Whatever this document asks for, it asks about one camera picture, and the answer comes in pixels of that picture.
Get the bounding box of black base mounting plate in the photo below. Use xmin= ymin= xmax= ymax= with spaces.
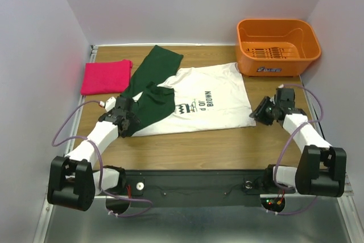
xmin=106 ymin=170 xmax=281 ymax=212

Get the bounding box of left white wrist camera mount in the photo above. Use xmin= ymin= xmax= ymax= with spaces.
xmin=98 ymin=97 xmax=116 ymax=112

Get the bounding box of orange plastic basket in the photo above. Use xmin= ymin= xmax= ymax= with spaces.
xmin=235 ymin=19 xmax=321 ymax=77

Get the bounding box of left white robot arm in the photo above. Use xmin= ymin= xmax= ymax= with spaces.
xmin=47 ymin=96 xmax=139 ymax=211

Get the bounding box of white green-sleeved t-shirt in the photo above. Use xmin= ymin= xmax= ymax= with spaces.
xmin=121 ymin=46 xmax=256 ymax=137

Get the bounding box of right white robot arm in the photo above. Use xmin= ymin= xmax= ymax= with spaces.
xmin=249 ymin=85 xmax=347 ymax=197

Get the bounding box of folded pink t-shirt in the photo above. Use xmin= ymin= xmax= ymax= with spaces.
xmin=80 ymin=59 xmax=133 ymax=96

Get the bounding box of aluminium table frame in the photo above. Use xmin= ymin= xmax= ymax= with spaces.
xmin=32 ymin=44 xmax=356 ymax=243

